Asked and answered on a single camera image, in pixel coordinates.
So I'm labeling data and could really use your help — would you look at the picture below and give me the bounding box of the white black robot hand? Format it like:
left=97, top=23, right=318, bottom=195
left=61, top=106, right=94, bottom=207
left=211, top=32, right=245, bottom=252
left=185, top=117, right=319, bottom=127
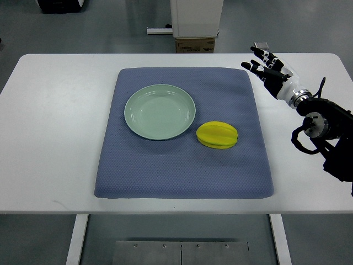
left=241, top=46, right=313, bottom=109

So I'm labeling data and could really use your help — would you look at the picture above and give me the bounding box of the yellow starfruit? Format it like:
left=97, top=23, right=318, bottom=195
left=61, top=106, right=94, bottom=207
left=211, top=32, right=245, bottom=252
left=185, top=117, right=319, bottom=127
left=196, top=121, right=238, bottom=149

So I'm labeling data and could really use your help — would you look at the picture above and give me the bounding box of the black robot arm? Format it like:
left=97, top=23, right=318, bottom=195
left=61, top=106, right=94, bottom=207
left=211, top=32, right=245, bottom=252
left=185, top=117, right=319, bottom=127
left=291, top=78, right=352, bottom=182

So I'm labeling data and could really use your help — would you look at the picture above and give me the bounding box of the small grey floor plate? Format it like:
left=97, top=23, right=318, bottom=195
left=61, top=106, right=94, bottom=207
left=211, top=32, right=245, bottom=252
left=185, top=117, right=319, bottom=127
left=254, top=42, right=269, bottom=50

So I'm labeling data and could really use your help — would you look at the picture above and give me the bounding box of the light green plate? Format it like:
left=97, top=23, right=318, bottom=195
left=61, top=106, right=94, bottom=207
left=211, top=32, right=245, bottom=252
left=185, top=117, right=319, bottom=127
left=124, top=84, right=196, bottom=140

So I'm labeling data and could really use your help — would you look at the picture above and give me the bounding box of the brown cardboard box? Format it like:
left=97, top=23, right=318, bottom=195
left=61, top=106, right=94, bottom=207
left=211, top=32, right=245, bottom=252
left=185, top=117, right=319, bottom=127
left=175, top=38, right=215, bottom=54

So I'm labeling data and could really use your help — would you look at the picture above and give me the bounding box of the blue quilted mat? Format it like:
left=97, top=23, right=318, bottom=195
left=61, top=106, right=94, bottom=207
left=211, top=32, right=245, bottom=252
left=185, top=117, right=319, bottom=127
left=94, top=67, right=275, bottom=200

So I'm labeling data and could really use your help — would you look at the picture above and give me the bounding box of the white metal bar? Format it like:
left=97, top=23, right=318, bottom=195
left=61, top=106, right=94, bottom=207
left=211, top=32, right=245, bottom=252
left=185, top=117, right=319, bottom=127
left=146, top=28, right=173, bottom=35

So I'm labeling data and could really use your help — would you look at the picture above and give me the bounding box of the right white table leg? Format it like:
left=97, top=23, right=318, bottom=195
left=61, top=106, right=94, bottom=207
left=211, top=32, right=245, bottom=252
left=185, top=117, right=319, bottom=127
left=269, top=214, right=292, bottom=265

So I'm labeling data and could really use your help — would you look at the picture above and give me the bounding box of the white table leg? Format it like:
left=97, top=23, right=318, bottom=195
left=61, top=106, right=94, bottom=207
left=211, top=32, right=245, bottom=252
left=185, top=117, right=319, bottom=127
left=66, top=214, right=89, bottom=265
left=269, top=214, right=292, bottom=265

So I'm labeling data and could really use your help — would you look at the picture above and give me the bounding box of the black white wheeled base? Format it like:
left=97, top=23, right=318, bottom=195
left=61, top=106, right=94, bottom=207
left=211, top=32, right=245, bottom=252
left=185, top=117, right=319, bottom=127
left=36, top=0, right=85, bottom=14

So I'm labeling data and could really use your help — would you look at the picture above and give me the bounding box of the left white table leg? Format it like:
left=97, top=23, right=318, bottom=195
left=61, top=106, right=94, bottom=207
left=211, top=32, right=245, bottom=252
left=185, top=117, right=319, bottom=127
left=66, top=214, right=89, bottom=265

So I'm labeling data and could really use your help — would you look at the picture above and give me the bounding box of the grey metal base plate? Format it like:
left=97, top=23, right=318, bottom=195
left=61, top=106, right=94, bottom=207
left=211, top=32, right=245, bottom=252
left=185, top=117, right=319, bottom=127
left=113, top=241, right=250, bottom=265

